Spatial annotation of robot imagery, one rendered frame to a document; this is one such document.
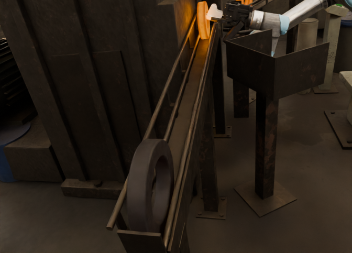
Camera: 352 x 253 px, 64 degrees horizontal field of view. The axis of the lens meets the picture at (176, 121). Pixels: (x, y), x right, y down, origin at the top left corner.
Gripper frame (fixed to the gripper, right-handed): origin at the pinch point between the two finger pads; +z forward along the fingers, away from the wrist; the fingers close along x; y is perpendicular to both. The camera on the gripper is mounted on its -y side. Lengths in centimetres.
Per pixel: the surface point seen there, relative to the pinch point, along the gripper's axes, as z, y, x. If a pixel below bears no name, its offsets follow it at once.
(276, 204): -49, -65, 35
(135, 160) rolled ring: -1, -2, 94
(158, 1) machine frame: 13.5, 8.8, 28.2
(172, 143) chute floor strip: -3, -18, 68
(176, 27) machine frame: 6.0, 1.8, 30.4
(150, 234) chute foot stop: -6, -10, 102
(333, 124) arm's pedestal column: -85, -55, -28
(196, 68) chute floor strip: -2.7, -13.7, 25.7
